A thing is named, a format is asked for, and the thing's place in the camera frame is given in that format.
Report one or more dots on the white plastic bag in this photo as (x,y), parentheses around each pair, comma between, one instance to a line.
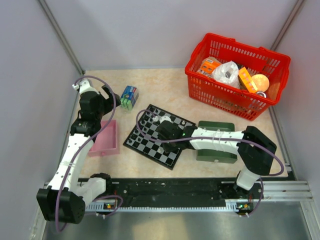
(228,74)

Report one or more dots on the orange box left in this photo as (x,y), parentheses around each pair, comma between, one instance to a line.
(208,65)

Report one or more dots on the black white chess board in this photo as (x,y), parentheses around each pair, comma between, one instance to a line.
(149,149)

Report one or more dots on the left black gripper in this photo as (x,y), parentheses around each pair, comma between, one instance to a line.
(108,103)

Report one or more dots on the blue green sponge pack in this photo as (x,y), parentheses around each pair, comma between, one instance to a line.
(129,97)

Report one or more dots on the orange ball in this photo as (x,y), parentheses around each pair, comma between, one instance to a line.
(261,82)

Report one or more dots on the orange box right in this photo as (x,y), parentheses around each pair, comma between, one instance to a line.
(246,80)

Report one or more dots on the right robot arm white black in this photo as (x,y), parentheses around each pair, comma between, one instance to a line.
(255,149)

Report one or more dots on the pink plastic tray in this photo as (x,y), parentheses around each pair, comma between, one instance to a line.
(107,142)

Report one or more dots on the red plastic basket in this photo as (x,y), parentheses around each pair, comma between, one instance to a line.
(237,100)

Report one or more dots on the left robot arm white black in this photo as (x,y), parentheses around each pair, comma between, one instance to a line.
(63,200)

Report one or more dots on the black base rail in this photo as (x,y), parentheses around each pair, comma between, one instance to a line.
(179,192)

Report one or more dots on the orange box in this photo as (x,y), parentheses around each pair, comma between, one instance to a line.
(246,80)
(208,65)

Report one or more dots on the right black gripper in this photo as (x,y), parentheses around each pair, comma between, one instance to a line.
(168,149)

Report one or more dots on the green plastic tray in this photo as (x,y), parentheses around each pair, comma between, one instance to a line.
(215,156)

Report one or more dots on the grey cable duct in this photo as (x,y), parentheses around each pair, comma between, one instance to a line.
(230,206)

